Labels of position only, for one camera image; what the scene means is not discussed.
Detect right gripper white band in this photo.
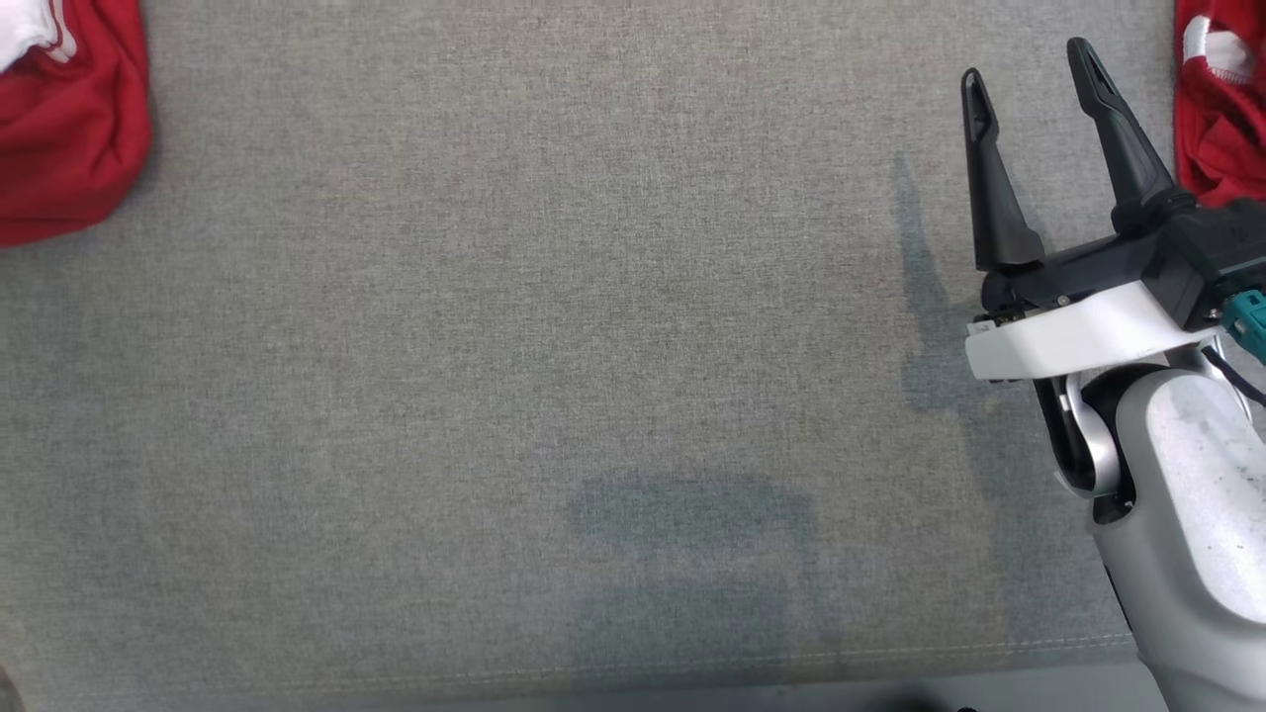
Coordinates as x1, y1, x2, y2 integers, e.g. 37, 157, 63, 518
959, 38, 1232, 385

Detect red shorts with elastic waistband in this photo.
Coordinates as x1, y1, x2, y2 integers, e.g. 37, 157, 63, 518
1174, 0, 1266, 209

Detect red Bulls 23 jersey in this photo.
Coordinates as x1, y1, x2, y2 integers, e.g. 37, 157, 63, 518
0, 0, 154, 248

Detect teal right camera plug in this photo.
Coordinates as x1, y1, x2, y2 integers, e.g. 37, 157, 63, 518
1221, 290, 1266, 362

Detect black camera cable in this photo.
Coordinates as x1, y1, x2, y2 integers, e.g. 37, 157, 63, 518
1202, 341, 1266, 406

